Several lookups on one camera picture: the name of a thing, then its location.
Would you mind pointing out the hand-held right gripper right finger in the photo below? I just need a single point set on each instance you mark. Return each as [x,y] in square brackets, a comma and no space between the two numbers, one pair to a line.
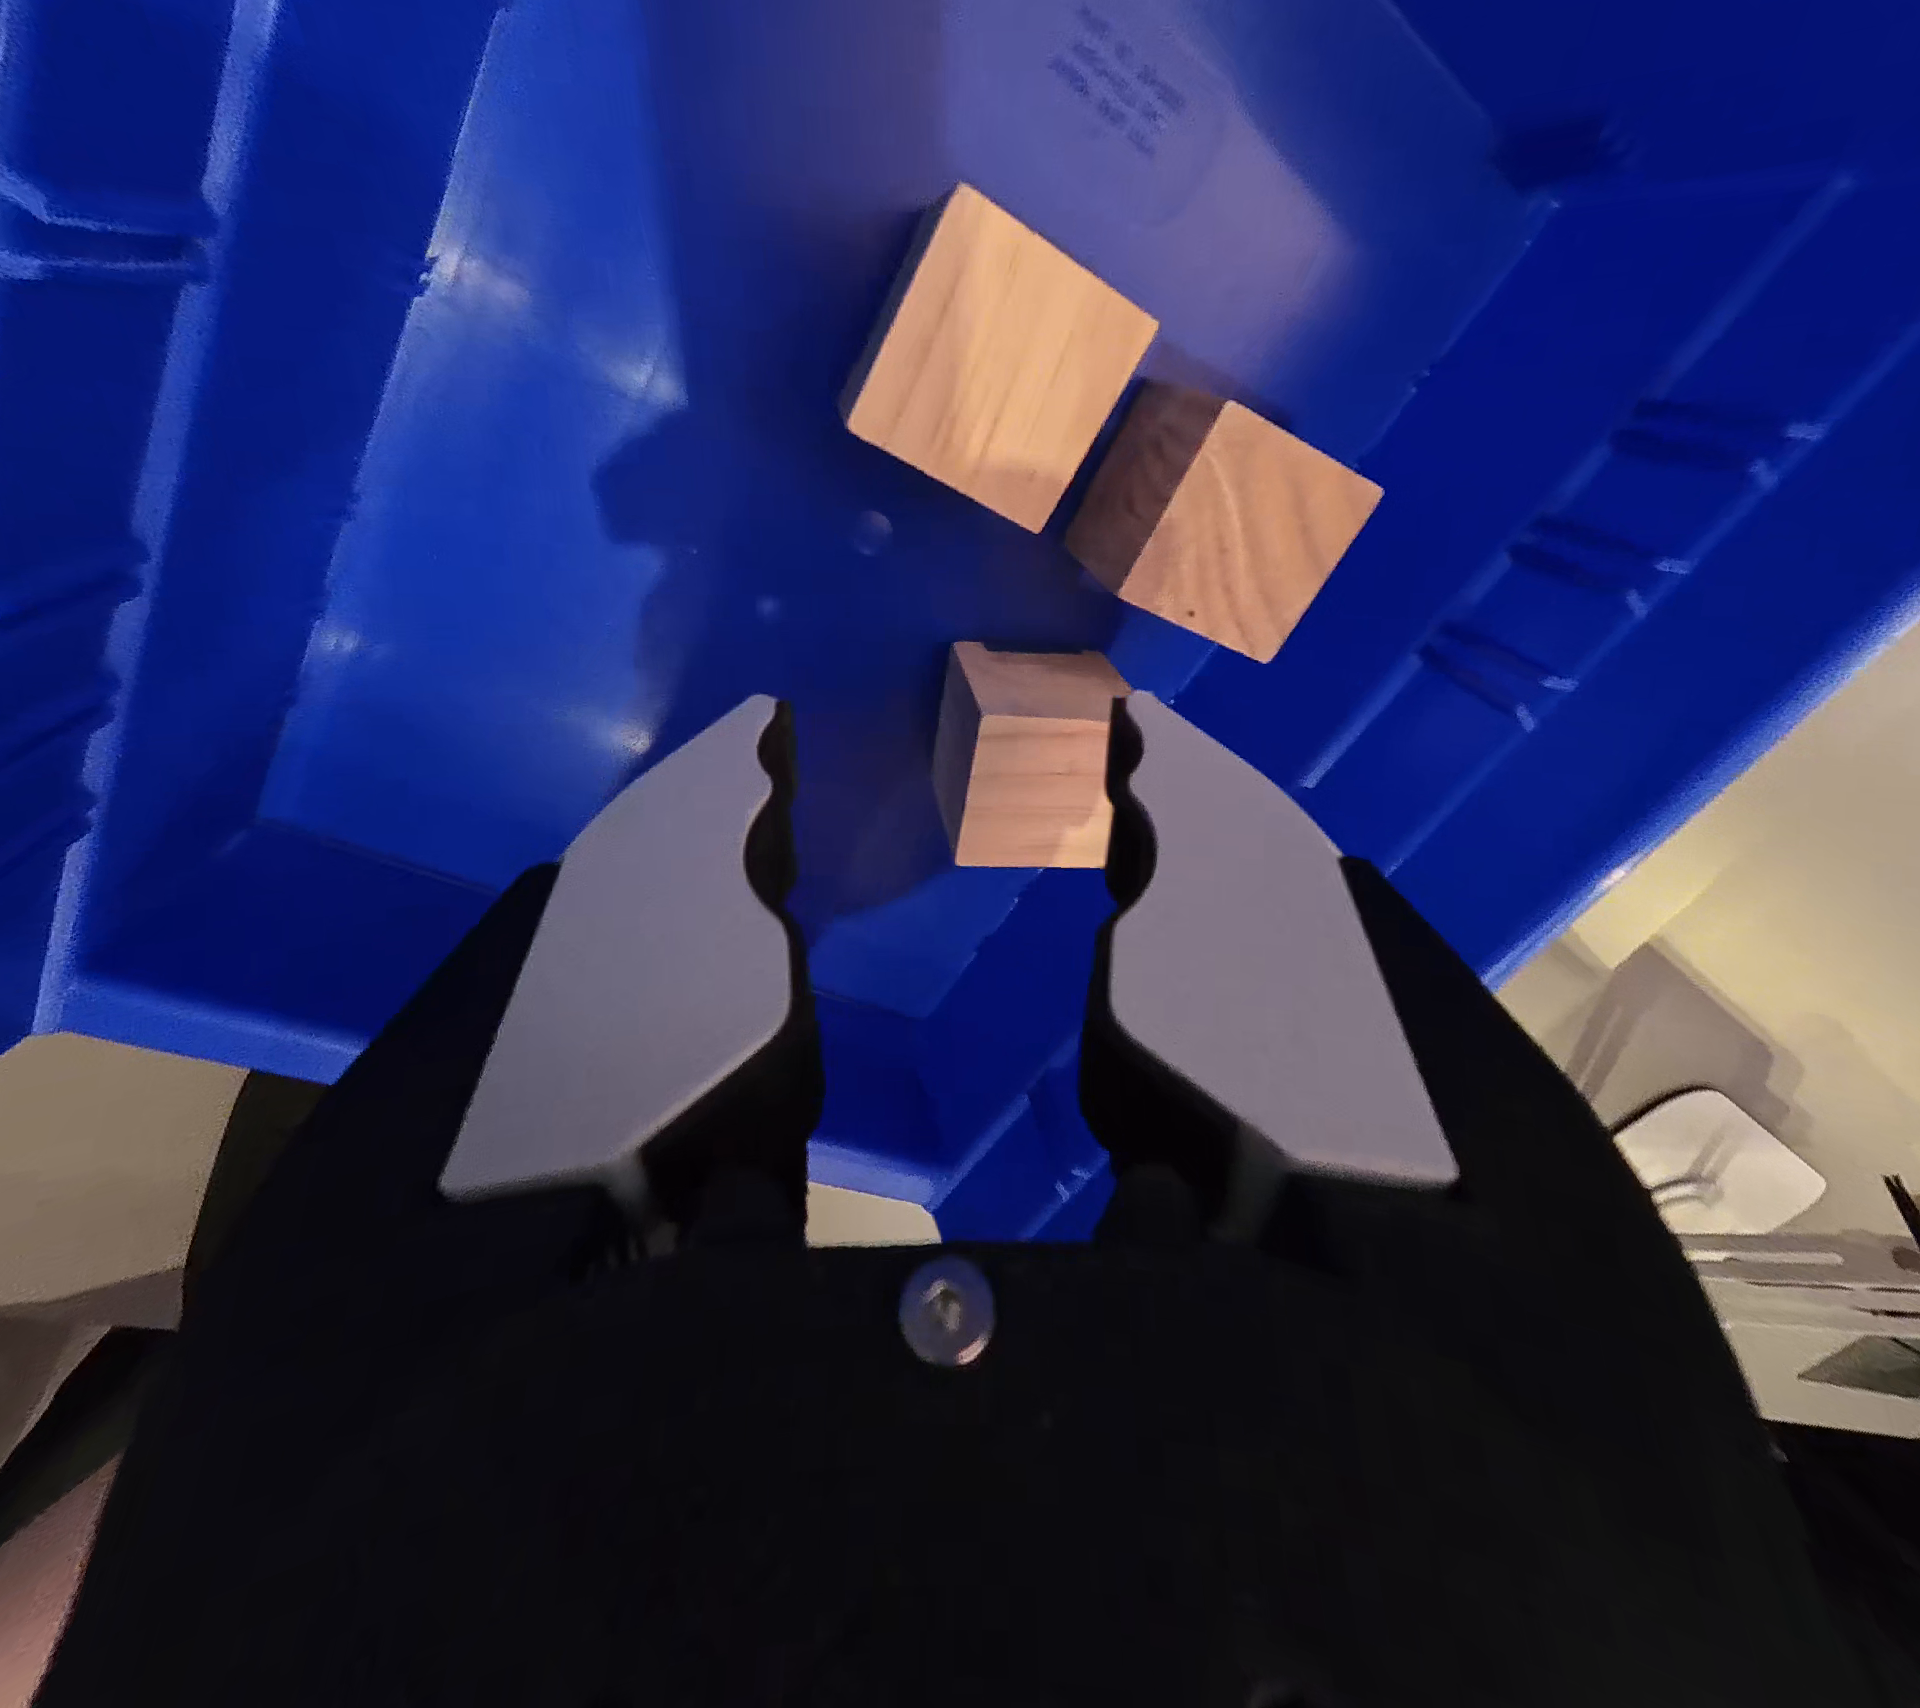
[1275,1003]

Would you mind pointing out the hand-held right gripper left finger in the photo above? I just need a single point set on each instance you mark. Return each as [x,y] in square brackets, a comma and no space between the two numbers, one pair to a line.
[630,1003]

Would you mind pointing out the wooden cube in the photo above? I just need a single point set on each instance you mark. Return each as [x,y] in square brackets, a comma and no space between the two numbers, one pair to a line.
[1244,523]
[999,358]
[1028,793]

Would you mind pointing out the blue plastic bin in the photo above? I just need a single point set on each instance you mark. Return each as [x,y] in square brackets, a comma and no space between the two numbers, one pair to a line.
[524,538]

